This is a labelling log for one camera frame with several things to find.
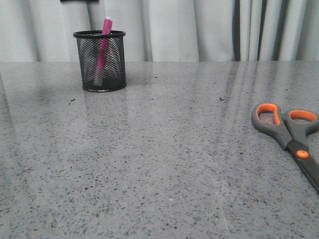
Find pink marker pen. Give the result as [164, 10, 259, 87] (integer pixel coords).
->
[93, 17, 113, 87]

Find grey orange handled scissors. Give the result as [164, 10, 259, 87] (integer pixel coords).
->
[251, 103, 319, 192]

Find grey pleated curtain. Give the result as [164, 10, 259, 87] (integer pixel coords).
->
[0, 0, 319, 62]

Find black mesh pen cup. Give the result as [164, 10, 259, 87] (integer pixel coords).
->
[73, 30, 127, 92]

